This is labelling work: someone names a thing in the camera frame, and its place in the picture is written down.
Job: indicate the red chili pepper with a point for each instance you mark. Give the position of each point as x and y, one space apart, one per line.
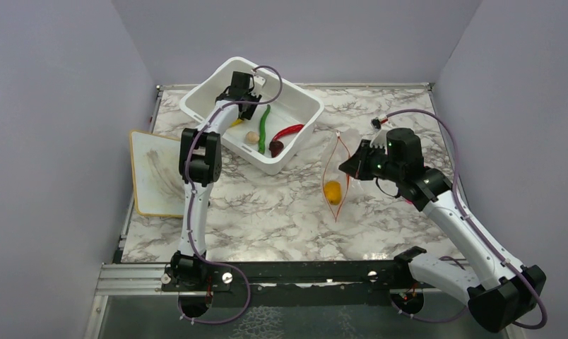
288 131

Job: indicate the clear zip top bag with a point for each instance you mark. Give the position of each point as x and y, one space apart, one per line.
340 146

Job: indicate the orange citrus fruit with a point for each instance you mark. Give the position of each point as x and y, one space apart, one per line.
333 192

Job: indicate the yellow banana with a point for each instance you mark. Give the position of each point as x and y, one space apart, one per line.
237 122

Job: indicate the green chili pepper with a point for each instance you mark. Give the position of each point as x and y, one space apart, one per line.
262 130

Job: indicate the white plastic bin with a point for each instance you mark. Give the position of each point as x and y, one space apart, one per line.
293 106

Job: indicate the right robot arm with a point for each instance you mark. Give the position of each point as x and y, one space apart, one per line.
501 289

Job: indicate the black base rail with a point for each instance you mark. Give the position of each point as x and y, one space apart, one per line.
289 283

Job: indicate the white cutting board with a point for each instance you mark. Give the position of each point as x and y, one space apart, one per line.
158 185

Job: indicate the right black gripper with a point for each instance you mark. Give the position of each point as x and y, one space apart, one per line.
354 165

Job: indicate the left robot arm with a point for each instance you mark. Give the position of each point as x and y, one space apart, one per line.
200 163

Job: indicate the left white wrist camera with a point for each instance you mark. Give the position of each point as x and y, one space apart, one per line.
258 81

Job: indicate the dark red plum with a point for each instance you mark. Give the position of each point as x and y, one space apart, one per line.
275 148

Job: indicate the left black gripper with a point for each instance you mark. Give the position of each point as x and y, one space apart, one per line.
246 114

